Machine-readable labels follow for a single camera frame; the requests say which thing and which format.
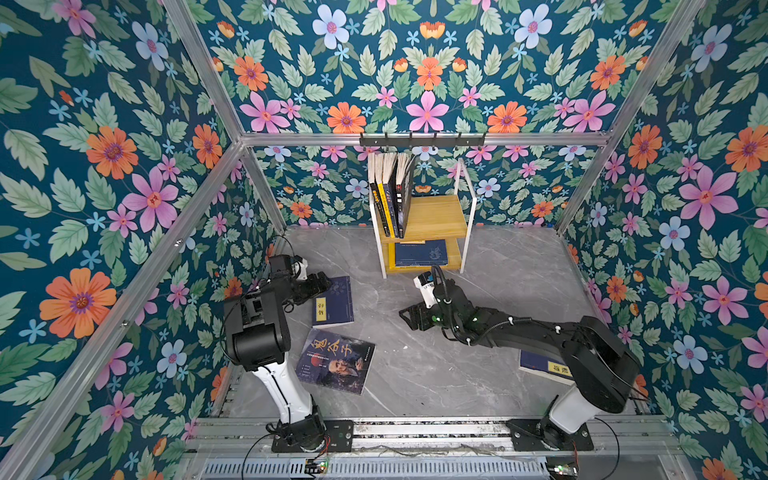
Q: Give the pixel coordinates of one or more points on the yellow cartoon cover book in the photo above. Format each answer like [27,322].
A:
[380,158]

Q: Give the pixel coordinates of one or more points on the black book white characters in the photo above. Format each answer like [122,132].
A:
[403,190]

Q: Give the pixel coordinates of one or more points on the dark portrait book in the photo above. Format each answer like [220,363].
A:
[335,361]
[389,184]

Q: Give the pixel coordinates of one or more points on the navy book yellow label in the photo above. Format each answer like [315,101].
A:
[427,253]

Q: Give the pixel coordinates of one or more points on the black book leaning on shelf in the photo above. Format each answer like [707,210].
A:
[375,193]

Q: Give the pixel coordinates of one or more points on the black hook rail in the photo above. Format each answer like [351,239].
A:
[409,140]

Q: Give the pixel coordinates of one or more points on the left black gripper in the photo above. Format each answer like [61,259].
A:
[311,291]

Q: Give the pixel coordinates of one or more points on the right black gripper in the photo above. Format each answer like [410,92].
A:
[415,310]

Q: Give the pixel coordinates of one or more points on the white wooden two-tier shelf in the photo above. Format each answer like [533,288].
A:
[443,217]

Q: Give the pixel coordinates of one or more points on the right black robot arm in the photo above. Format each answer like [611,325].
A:
[603,370]

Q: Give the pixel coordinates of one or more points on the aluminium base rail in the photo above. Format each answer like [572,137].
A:
[624,434]

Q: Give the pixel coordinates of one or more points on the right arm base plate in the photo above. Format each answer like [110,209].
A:
[538,435]

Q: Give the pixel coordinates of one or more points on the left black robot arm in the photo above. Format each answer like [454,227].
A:
[257,338]

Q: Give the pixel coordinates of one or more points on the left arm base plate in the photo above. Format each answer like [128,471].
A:
[337,439]

